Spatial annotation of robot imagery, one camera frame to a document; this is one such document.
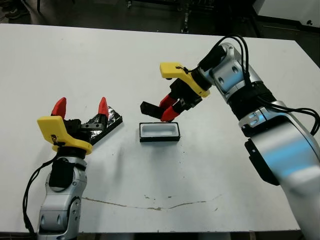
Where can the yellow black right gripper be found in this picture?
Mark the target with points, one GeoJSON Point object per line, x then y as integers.
{"type": "Point", "coordinates": [186, 90]}

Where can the person in dark shoes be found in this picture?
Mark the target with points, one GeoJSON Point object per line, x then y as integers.
{"type": "Point", "coordinates": [12, 13]}

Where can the white cabinet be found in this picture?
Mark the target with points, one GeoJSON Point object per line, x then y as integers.
{"type": "Point", "coordinates": [282, 7]}

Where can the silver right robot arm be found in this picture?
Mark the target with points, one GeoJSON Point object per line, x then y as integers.
{"type": "Point", "coordinates": [275, 155]}

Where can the black box white lining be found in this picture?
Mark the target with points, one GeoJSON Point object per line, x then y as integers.
{"type": "Point", "coordinates": [160, 139]}

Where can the glossy black box lid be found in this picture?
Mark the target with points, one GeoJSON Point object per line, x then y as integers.
{"type": "Point", "coordinates": [115, 117]}

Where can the black slim camera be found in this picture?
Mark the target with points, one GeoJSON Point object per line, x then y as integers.
{"type": "Point", "coordinates": [150, 110]}

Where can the black wheeled equipment frame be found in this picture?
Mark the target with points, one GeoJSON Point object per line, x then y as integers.
{"type": "Point", "coordinates": [185, 22]}

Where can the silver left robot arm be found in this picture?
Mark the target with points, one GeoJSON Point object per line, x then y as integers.
{"type": "Point", "coordinates": [61, 207]}

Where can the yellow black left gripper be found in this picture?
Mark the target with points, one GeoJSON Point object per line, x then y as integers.
{"type": "Point", "coordinates": [56, 133]}

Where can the small black knob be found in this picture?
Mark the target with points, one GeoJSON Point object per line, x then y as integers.
{"type": "Point", "coordinates": [310, 22]}

